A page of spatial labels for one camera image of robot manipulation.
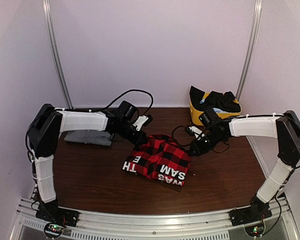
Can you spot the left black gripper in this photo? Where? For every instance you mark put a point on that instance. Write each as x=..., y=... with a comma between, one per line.
x=137, y=140

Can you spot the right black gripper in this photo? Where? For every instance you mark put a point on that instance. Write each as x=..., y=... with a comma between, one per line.
x=200, y=151

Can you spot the red black plaid shirt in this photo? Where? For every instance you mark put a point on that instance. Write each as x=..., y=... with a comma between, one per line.
x=160, y=159

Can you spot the yellow plastic bin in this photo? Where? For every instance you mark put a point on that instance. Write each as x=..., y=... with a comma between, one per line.
x=195, y=112

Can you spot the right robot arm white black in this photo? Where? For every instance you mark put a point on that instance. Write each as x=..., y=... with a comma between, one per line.
x=285, y=128

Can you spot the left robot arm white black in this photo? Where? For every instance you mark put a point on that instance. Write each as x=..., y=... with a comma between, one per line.
x=43, y=135

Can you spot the folded grey shirt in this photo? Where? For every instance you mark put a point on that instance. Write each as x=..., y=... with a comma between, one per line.
x=89, y=137

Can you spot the light blue garment in bin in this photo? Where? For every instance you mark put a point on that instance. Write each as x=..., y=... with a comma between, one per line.
x=217, y=110

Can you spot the black garment in bin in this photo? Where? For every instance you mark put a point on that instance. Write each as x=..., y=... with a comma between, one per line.
x=217, y=100

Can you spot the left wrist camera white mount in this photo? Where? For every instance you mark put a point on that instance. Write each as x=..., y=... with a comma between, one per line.
x=142, y=121

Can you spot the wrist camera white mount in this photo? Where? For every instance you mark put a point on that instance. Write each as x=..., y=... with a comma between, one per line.
x=193, y=131
x=142, y=121

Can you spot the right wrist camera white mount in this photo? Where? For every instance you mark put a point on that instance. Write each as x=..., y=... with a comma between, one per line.
x=193, y=131

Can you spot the front aluminium rail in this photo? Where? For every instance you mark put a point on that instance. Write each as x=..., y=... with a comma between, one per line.
x=213, y=225

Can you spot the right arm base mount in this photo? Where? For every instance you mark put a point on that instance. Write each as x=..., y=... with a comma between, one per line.
x=253, y=221

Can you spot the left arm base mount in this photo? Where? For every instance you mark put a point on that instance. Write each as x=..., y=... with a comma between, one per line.
x=57, y=224

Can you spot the right aluminium frame post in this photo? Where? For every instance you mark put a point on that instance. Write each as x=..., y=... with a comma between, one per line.
x=254, y=32

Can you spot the aluminium frame post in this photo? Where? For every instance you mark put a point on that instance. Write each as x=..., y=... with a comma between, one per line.
x=254, y=32
x=55, y=53

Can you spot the left aluminium frame post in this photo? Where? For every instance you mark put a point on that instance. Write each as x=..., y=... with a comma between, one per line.
x=55, y=53

